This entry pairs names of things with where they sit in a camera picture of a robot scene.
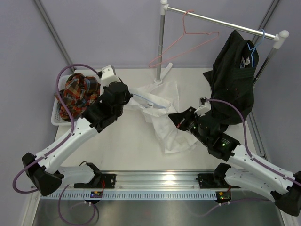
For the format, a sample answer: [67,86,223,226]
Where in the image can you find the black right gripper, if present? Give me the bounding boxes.
[169,106,209,146]

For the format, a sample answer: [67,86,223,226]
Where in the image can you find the white shirt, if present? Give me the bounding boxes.
[126,81,198,154]

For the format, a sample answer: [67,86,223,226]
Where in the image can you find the red plaid shirt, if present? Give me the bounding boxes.
[59,73,100,119]

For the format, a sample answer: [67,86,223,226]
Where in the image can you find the pink wire hanger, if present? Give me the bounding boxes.
[148,10,220,68]

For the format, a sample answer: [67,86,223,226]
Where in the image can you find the blue wire hanger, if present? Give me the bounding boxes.
[247,29,265,67]
[128,93,171,109]

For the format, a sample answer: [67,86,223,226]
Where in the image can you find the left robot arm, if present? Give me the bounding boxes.
[22,81,132,196]

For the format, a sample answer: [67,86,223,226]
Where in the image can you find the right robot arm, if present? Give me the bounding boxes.
[168,107,301,216]

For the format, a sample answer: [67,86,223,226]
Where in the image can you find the black pinstripe shirt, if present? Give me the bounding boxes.
[203,30,259,120]

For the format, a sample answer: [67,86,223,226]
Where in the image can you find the white plastic basket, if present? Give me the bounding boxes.
[51,74,104,126]

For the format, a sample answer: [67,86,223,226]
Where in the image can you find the metal clothes rack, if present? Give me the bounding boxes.
[149,0,290,84]

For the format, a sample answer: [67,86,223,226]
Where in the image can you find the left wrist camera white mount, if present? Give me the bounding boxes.
[100,65,120,92]

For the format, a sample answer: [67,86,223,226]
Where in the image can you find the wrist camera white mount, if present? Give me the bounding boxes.
[194,97,211,117]
[100,65,120,92]

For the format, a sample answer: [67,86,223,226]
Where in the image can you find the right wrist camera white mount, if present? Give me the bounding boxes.
[194,97,211,117]

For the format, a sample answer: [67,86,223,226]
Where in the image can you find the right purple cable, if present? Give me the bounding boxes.
[202,98,301,186]

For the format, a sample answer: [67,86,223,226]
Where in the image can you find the purple cable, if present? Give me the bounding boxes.
[13,64,104,223]
[202,98,301,186]

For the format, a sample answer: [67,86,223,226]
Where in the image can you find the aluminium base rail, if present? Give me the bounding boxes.
[30,170,286,191]

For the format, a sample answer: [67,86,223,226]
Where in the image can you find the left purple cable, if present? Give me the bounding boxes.
[13,64,104,223]

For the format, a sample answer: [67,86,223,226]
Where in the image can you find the white slotted cable duct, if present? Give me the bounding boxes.
[41,190,217,201]

